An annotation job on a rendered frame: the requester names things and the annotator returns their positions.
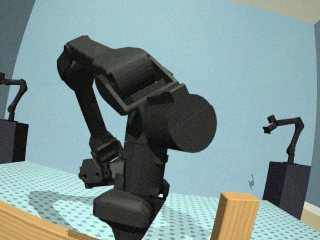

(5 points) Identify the long wooden board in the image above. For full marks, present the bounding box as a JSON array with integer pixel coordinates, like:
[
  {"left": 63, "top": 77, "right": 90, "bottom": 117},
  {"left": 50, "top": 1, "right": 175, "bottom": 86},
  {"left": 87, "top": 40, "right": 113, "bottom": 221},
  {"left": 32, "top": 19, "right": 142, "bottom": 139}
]
[{"left": 0, "top": 200, "right": 101, "bottom": 240}]

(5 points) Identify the wooden post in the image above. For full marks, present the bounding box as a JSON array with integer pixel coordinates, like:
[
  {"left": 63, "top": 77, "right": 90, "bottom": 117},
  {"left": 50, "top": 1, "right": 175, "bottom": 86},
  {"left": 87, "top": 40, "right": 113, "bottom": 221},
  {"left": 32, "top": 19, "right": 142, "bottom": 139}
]
[{"left": 210, "top": 192, "right": 260, "bottom": 240}]

